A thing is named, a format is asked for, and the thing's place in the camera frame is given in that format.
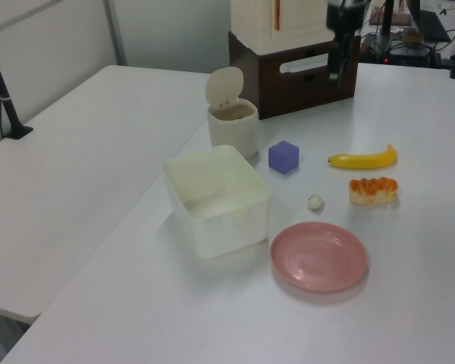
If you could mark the purple cube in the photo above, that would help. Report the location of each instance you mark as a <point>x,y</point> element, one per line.
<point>283,157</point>

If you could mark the pink plate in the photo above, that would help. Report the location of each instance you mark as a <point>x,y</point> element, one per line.
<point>318,257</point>

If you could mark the orange-topped toy bread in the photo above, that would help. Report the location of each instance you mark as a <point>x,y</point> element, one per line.
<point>372,190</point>

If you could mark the black device with red light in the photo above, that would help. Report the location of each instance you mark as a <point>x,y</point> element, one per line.
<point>407,55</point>

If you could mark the white paper ball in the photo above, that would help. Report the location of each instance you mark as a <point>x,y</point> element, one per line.
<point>315,203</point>

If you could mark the black keyboard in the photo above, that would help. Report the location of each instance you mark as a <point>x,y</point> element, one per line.
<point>432,24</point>

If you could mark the white plastic storage box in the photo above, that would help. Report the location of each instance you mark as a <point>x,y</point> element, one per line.
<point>216,201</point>

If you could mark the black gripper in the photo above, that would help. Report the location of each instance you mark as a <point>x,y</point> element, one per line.
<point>345,15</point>

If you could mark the dark brown wooden box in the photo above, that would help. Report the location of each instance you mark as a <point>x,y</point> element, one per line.
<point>288,83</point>

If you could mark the black camera stand pole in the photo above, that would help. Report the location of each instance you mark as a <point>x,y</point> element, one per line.
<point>2,91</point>

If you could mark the yellow toy banana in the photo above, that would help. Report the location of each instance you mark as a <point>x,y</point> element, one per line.
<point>364,160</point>

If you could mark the black monitor stand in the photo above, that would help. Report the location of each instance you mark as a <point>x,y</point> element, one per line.
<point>386,22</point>

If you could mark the cream flip-lid trash can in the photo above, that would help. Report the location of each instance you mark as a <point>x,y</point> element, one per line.
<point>233,125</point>

